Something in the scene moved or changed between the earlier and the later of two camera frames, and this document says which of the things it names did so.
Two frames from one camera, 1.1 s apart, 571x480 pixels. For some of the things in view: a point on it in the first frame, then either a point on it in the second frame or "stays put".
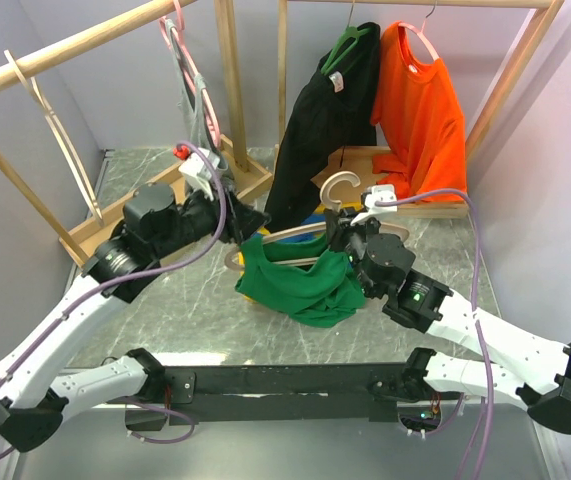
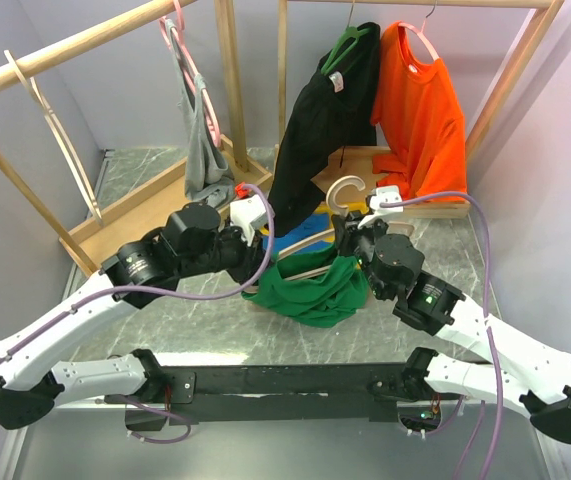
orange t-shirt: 421,122 stays put
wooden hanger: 326,189 → 339,212
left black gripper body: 231,228 → 232,253
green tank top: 302,280 stays put
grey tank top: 192,102 stays put
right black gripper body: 352,239 stays put
